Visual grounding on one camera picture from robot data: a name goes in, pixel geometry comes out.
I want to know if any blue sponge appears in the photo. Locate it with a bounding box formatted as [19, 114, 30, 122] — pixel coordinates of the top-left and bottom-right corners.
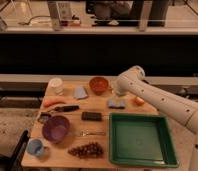
[107, 98, 125, 109]

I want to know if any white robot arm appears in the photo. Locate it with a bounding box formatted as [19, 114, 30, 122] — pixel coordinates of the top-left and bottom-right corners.
[113, 66, 198, 171]

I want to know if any red bowl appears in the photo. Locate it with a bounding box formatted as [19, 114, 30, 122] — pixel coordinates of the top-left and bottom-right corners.
[89, 77, 109, 95]

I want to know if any purple bowl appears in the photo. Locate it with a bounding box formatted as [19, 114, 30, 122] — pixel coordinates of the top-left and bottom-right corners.
[42, 116, 70, 143]

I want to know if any orange apple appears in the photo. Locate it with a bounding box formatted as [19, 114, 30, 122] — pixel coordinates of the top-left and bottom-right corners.
[135, 97, 145, 106]

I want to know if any light blue cloth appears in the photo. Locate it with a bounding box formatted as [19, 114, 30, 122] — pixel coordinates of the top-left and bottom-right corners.
[74, 86, 88, 100]

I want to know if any black rectangular block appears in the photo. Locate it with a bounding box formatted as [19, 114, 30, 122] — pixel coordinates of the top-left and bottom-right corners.
[81, 112, 102, 121]

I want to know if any green plastic tray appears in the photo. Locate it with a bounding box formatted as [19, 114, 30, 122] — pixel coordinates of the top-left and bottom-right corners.
[109, 113, 179, 168]

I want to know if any silver fork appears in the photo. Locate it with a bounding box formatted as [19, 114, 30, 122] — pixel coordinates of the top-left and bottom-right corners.
[75, 131, 106, 137]

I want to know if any wooden board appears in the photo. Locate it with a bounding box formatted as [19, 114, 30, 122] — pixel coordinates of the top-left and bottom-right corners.
[22, 81, 158, 168]

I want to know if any white cup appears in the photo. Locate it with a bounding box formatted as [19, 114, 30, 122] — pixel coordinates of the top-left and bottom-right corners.
[48, 78, 63, 94]

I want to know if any bunch of dark grapes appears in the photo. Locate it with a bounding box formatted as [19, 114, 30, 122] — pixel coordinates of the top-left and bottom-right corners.
[68, 142, 104, 158]

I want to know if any orange carrot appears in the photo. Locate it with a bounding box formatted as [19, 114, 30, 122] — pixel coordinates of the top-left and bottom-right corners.
[42, 99, 65, 107]

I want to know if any blue mug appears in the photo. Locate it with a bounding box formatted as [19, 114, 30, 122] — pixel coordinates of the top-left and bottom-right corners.
[26, 139, 44, 157]

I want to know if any black handled knife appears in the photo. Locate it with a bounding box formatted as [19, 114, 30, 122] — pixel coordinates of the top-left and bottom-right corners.
[47, 105, 79, 112]

